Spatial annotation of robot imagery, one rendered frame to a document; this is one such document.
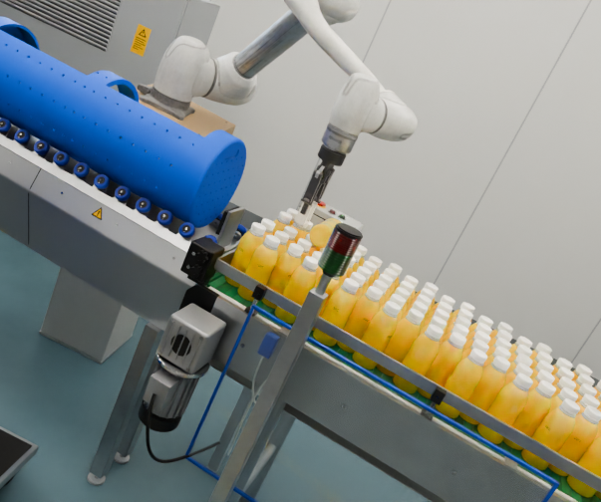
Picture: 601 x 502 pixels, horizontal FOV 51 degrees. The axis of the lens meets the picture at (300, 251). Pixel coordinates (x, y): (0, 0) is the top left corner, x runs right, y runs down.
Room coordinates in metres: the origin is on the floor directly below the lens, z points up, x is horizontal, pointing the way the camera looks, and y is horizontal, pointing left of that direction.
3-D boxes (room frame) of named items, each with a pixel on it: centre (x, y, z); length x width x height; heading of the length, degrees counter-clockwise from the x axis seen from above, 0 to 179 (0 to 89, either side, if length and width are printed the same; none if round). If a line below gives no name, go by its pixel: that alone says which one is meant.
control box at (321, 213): (1.96, -0.05, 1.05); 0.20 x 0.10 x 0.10; 77
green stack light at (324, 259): (1.29, -0.08, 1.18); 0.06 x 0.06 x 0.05
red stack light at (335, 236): (1.29, -0.08, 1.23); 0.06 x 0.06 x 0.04
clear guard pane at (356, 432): (1.32, -0.34, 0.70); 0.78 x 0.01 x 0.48; 77
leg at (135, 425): (1.81, 0.27, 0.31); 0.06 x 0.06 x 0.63; 77
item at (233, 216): (1.72, 0.22, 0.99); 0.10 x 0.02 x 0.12; 167
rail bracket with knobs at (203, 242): (1.52, 0.22, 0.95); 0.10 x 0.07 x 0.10; 167
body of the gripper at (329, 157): (1.75, 0.03, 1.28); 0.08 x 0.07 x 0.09; 168
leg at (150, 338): (1.67, 0.30, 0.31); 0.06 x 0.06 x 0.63; 77
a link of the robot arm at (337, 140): (1.75, 0.03, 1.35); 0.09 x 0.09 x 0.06
